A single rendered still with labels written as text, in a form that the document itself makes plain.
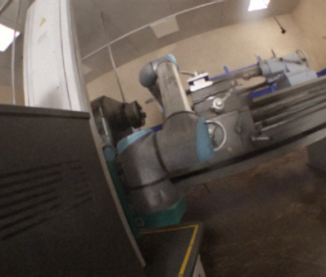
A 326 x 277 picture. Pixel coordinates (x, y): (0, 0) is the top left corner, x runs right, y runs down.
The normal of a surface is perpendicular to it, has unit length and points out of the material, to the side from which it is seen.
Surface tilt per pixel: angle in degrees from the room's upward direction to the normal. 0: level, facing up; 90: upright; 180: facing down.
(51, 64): 90
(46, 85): 90
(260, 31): 90
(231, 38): 90
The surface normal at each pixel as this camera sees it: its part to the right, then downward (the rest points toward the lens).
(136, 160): -0.21, 0.01
